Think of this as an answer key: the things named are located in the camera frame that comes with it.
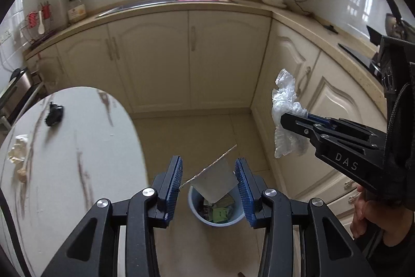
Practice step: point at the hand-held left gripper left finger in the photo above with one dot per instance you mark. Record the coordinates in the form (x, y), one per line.
(173, 189)

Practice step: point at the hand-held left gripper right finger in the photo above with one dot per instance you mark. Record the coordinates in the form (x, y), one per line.
(243, 196)

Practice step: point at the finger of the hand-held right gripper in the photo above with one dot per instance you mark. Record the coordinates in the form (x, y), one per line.
(298, 126)
(350, 132)

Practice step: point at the white cardboard piece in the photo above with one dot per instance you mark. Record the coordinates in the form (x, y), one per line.
(217, 179)

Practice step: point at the blue plastic bin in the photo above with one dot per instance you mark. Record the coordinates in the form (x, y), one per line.
(197, 212)

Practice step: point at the clear plastic wrap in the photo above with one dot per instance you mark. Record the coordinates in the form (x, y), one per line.
(285, 95)

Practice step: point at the person's right forearm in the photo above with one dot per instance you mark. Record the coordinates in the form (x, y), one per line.
(398, 241)

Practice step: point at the person's right hand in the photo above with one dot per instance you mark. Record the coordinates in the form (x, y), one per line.
(360, 215)

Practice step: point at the black cooktop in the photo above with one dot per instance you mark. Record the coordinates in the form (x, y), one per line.
(360, 58)

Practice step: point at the black kitchen knife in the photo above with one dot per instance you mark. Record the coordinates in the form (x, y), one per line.
(329, 28)

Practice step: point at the cream kitchen cabinets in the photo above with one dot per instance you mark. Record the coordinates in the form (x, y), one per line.
(194, 62)

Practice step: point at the small black object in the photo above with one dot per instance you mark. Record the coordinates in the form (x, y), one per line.
(54, 114)

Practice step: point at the small tan scrap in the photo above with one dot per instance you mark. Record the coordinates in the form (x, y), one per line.
(21, 173)

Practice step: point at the crumpled white tissue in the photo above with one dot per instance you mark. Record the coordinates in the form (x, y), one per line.
(18, 150)

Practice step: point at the silver countertop appliance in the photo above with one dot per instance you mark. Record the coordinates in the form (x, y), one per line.
(19, 92)

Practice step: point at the steel kitchen sink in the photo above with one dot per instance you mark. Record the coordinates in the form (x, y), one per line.
(139, 6)

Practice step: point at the yellow label jar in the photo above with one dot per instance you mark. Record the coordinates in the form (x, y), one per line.
(77, 9)

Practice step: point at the white plastic spoon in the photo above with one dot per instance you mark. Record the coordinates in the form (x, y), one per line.
(41, 25)

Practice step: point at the white wall socket strip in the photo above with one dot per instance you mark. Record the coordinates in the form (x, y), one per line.
(5, 37)

